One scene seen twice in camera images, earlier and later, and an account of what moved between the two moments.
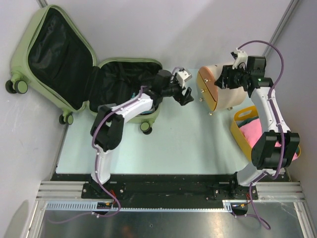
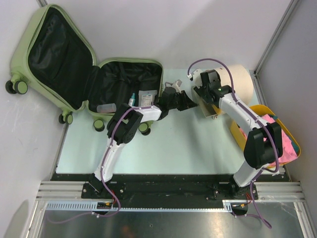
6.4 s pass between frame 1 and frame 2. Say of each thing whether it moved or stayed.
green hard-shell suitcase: stayed
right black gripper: moved
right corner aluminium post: stayed
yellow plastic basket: stayed
